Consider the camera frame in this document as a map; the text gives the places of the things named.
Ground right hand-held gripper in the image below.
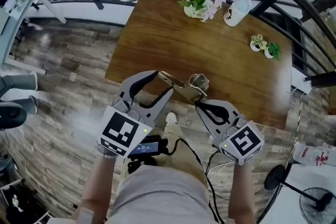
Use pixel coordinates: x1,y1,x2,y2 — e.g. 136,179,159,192
194,99,265,166

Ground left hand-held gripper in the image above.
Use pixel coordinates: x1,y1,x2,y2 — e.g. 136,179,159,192
97,70,174,158

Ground large metal binder clip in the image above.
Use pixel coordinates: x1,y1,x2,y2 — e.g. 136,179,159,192
156,70,211,104

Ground person's right forearm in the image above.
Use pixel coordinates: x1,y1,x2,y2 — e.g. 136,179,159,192
227,162,257,224

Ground person's left forearm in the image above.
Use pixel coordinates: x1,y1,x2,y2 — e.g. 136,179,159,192
78,154,116,224

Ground person's right white shoe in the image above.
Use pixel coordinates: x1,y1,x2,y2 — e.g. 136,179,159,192
165,112,179,125

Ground person's khaki trousers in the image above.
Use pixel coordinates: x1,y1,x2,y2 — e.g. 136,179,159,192
115,122,211,192

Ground black device with screen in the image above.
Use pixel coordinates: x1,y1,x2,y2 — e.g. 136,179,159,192
127,135,169,174

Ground wooden table with black legs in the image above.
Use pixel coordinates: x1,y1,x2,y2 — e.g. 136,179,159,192
104,0,293,130

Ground black standing fan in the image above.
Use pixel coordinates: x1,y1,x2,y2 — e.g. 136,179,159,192
264,164,336,224

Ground small white pot variegated plant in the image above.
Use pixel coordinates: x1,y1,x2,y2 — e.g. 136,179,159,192
249,33,268,52

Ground small white pot green plant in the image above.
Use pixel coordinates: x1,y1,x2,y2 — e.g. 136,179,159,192
264,42,283,61

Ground white plastic bag red print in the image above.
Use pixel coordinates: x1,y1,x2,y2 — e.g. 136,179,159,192
292,141,336,167

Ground person's light t-shirt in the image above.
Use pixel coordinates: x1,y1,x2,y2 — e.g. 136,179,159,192
52,165,218,224

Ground white pot with pink flowers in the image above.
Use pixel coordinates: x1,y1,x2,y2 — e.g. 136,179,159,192
177,0,226,23

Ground white mug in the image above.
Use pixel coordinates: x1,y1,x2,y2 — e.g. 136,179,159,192
223,0,253,27

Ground white desk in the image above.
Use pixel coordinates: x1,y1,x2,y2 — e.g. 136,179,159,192
0,0,68,74

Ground black device cable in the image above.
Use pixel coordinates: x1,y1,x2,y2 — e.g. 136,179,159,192
167,137,221,224

